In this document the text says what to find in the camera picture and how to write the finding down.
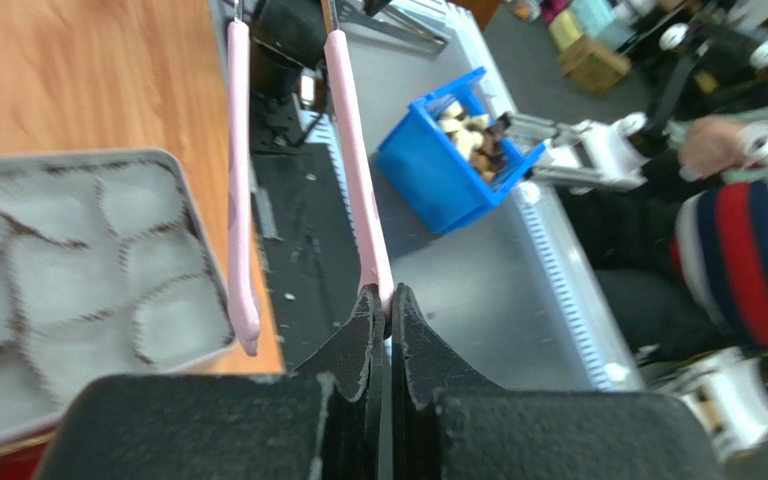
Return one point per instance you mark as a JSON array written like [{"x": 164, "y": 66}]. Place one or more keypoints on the pink handled metal tongs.
[{"x": 375, "y": 269}]

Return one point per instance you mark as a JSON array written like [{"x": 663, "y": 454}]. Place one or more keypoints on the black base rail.
[{"x": 306, "y": 237}]

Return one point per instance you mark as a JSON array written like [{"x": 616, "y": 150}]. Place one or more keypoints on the person in striped sweater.
[{"x": 683, "y": 266}]

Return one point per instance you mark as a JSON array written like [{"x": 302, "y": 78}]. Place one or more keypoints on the red lacquer tray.
[{"x": 19, "y": 459}]

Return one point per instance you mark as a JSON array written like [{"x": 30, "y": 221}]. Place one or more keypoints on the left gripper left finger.
[{"x": 312, "y": 423}]

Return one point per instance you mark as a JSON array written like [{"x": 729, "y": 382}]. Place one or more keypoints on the silver tin with paper cups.
[{"x": 105, "y": 268}]

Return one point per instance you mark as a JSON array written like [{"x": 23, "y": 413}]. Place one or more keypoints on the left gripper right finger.
[{"x": 452, "y": 422}]

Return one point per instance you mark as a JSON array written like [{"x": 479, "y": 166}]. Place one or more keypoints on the blue plastic bin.
[{"x": 432, "y": 175}]

